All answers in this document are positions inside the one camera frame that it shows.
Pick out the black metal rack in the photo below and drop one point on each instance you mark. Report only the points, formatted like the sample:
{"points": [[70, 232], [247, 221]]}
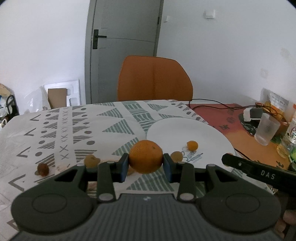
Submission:
{"points": [[11, 107]]}

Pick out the large orange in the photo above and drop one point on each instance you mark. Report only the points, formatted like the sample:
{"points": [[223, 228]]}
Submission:
{"points": [[145, 157]]}

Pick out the dark red small fruit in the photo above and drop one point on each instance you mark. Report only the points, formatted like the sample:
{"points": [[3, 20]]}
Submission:
{"points": [[43, 169]]}

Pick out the clear plastic cup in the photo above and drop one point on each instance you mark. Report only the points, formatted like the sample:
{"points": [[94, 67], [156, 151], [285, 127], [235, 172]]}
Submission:
{"points": [[267, 128]]}

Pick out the cardboard box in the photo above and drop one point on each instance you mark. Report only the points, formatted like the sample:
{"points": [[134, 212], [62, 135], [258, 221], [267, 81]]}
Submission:
{"points": [[57, 97]]}

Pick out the grey door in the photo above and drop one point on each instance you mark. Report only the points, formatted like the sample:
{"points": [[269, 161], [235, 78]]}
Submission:
{"points": [[132, 28]]}

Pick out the white ceramic plate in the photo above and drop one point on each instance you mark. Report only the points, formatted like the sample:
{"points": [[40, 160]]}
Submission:
{"points": [[199, 143]]}

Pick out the orange chair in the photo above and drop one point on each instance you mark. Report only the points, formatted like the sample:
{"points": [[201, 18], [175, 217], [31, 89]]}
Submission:
{"points": [[153, 78]]}

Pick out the white foam board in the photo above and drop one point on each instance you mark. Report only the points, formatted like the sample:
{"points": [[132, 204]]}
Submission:
{"points": [[73, 91]]}

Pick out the brown kiwi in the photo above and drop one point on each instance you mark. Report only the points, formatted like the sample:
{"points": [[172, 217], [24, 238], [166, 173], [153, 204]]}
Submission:
{"points": [[177, 156], [91, 161]]}

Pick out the black door handle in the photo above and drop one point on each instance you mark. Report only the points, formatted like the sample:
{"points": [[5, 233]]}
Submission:
{"points": [[96, 36]]}

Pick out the small red apple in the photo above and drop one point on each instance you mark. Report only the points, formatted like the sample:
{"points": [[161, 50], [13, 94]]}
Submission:
{"points": [[130, 171]]}

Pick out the white light switch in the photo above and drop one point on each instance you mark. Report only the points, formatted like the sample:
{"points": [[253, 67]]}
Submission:
{"points": [[210, 14]]}

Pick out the snack bag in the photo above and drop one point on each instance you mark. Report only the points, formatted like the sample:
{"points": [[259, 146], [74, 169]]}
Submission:
{"points": [[274, 103]]}

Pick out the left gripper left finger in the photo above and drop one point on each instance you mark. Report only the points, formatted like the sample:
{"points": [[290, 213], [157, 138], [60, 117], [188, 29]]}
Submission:
{"points": [[109, 173]]}

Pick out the red orange table mat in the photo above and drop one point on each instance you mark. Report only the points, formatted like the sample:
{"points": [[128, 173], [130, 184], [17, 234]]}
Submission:
{"points": [[228, 120]]}

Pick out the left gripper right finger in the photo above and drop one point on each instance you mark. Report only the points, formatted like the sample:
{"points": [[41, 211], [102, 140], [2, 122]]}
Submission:
{"points": [[183, 174]]}

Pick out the white power adapter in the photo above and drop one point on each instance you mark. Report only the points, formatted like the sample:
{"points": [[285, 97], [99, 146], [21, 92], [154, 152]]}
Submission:
{"points": [[247, 115]]}

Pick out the patterned white tablecloth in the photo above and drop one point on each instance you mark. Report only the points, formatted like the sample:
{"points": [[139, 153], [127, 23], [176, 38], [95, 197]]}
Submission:
{"points": [[63, 137]]}

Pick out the right hand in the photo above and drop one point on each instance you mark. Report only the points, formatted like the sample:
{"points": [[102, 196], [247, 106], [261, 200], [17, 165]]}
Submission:
{"points": [[289, 218]]}

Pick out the small mandarin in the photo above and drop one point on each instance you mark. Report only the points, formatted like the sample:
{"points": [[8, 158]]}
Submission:
{"points": [[192, 146]]}

